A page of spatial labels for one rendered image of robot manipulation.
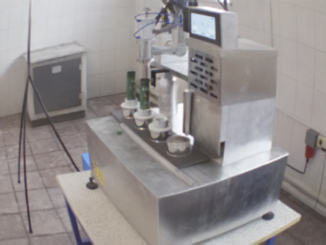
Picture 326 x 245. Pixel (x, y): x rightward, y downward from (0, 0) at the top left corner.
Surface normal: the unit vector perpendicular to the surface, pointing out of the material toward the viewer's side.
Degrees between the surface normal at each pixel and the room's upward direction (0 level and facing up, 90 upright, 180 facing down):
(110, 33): 90
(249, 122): 90
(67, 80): 90
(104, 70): 90
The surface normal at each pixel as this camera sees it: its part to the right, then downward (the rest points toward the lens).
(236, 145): 0.47, 0.32
